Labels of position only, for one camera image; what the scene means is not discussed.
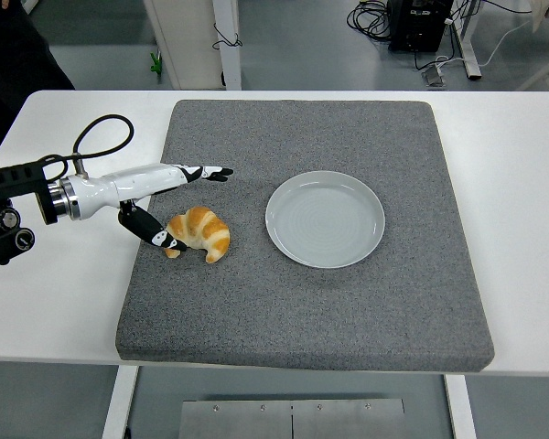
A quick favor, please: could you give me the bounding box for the white desk leg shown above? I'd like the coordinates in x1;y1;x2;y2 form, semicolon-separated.
452;0;482;81

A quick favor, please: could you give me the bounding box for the white cabinet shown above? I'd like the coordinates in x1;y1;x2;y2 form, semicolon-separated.
141;0;225;91

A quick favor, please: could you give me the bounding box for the grey metal plate with screws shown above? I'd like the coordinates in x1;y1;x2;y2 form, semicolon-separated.
178;398;408;439

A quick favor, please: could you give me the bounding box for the person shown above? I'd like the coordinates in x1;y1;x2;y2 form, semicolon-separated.
0;0;77;150

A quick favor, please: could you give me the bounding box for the grey round plate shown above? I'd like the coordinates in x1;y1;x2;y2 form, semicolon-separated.
264;169;386;269

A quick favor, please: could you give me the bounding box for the white cable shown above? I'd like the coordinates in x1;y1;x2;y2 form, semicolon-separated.
432;17;532;69

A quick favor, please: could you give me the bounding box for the croissant bread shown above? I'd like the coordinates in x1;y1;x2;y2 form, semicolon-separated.
163;206;231;264

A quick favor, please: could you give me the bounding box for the black cable bundle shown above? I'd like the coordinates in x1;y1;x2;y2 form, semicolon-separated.
346;0;393;43

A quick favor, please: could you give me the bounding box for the thin black cable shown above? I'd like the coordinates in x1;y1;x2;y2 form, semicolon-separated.
211;22;243;50

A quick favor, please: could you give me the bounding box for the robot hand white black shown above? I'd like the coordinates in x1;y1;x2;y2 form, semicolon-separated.
72;163;234;253

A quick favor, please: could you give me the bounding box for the white post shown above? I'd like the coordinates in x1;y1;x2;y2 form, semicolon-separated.
211;0;242;91

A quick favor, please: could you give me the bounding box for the grey felt mat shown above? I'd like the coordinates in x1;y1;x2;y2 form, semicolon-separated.
113;99;495;374

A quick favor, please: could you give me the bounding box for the white curved chair leg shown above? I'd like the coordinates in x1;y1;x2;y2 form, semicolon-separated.
516;0;549;91

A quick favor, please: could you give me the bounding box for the white table leg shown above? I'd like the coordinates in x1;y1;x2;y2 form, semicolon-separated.
443;373;478;439
101;365;141;439

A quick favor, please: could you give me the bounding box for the black computer case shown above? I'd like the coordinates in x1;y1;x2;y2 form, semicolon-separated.
387;0;454;52

